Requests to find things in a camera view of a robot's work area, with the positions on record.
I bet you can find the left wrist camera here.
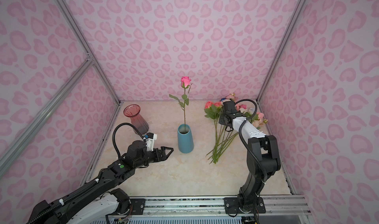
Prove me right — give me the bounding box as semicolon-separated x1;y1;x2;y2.
145;132;158;152

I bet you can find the teal ceramic vase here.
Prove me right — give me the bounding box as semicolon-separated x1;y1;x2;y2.
177;124;194;154

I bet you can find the bunch of artificial flowers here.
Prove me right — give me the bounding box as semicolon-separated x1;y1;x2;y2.
204;93;268;164

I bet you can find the aluminium frame corner post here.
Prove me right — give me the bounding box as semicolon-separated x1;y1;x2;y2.
54;0;121;105
256;0;314;103

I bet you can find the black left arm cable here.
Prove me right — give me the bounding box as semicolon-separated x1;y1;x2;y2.
112;122;145;159

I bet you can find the aluminium frame left corner post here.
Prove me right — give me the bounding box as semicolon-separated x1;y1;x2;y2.
54;0;121;105

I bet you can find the magenta artificial rose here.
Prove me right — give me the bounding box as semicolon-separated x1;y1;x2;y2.
169;76;192;134

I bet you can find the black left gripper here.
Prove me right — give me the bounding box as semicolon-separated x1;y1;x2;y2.
135;145;174;170

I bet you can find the red ribbed glass vase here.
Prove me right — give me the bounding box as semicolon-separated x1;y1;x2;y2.
123;104;149;134

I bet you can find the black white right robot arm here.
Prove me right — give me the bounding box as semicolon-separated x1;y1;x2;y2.
219;99;281;215

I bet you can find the aluminium frame left diagonal bar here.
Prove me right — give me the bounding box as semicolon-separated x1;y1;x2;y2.
1;57;93;177

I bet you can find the aluminium frame right corner post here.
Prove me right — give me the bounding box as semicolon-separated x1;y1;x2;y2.
256;0;314;103

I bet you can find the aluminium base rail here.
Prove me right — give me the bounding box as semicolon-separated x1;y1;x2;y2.
59;195;314;224

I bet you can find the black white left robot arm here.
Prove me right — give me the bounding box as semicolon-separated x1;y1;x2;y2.
28;141;174;224

